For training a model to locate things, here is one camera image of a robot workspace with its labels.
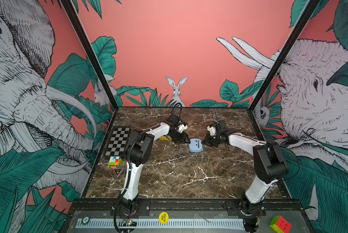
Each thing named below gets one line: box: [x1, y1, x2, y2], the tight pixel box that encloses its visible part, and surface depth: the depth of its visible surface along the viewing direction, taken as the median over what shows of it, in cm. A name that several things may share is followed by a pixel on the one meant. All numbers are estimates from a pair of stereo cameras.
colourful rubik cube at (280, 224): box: [269, 215, 293, 233], surface depth 68 cm
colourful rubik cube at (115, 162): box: [108, 156, 123, 169], surface depth 87 cm
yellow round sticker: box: [158, 211, 170, 224], surface depth 73 cm
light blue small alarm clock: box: [188, 138, 204, 153], surface depth 97 cm
